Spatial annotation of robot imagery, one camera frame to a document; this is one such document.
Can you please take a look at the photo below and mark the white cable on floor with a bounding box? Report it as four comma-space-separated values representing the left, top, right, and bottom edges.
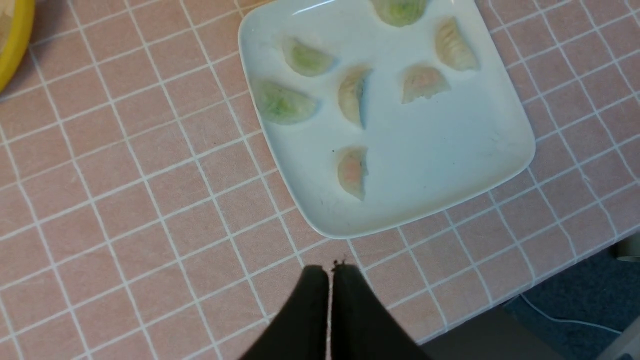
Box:
519, 293, 623, 336

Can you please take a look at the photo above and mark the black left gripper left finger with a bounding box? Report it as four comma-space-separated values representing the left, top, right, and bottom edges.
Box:
241, 265, 329, 360

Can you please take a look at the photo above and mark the pink checkered tablecloth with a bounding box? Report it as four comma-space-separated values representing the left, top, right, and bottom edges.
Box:
0, 0, 639, 360

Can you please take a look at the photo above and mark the green dumpling plate far left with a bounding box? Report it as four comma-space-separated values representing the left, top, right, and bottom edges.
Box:
251, 79, 319, 126

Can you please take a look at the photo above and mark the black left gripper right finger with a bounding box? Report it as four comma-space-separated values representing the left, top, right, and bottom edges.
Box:
331, 263, 430, 360

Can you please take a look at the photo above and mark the beige dumpling plate centre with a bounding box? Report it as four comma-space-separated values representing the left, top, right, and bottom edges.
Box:
337, 65, 372, 130

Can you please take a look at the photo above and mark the green dumpling plate top right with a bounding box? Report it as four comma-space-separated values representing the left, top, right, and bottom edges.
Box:
370, 0, 429, 28

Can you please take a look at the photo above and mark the beige dumpling plate right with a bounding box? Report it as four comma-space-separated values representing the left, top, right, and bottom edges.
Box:
434, 16, 480, 72

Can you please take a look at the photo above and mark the beige dumpling plate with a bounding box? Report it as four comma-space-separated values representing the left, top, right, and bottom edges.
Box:
434, 16, 480, 72
337, 65, 372, 130

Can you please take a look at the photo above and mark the pink dumpling moved to plate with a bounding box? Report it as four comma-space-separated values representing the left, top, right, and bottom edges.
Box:
336, 146, 368, 201

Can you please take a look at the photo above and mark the yellow rimmed bamboo steamer lid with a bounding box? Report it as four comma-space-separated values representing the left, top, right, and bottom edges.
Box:
0, 0, 35, 91

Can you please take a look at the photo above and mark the pink dumpling on plate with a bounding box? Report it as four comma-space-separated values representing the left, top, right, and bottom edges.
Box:
401, 64, 451, 105

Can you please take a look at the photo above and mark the small green dumpling on plate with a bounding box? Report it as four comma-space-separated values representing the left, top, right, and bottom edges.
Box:
281, 36, 336, 78

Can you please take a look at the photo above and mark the green dumpling plate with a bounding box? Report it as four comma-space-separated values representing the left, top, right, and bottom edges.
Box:
251, 79, 319, 126
370, 0, 429, 28

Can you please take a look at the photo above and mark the white square plate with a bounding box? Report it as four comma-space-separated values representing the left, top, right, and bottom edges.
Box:
238, 0, 536, 239

